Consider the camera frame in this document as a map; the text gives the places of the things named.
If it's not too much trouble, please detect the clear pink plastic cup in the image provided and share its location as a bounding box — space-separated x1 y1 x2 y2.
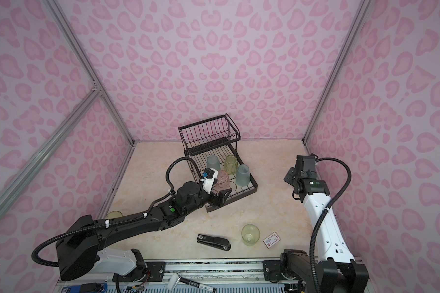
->
213 170 231 193

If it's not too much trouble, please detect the teal clear cup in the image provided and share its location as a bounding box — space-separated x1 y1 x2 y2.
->
235 164 251 188
207 155 221 172

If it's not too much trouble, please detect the yellow-green clear cup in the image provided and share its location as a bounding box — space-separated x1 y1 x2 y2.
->
224 155 239 175

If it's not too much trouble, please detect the yellow-green cup front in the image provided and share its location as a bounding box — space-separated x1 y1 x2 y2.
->
242 224 260 246

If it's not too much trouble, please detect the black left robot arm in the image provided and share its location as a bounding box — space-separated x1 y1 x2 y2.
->
56 181 232 281

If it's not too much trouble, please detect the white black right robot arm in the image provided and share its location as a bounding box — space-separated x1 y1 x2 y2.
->
263 154 369 293

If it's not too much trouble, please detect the black stapler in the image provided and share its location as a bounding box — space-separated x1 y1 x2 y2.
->
196 234 231 251

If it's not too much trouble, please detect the small red white card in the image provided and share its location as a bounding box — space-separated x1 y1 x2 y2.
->
263 232 281 249

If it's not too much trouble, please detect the black marker pen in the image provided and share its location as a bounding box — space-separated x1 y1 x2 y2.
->
167 273 217 293

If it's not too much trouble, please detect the yellow-green cup left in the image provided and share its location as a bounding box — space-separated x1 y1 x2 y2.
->
105 211 123 219

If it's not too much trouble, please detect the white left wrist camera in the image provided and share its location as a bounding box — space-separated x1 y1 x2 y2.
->
200 168 218 195

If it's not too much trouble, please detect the black wire dish rack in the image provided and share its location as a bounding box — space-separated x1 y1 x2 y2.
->
178 114 258 205

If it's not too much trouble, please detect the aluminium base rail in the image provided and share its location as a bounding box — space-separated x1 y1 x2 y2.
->
51 256 299 293

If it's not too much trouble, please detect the aluminium corner frame right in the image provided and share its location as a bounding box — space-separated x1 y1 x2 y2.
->
302 0 374 147

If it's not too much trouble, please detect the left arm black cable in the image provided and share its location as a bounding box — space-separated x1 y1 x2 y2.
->
31 156 204 268

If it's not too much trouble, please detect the aluminium frame left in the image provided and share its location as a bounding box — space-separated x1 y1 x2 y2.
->
0 1 132 220

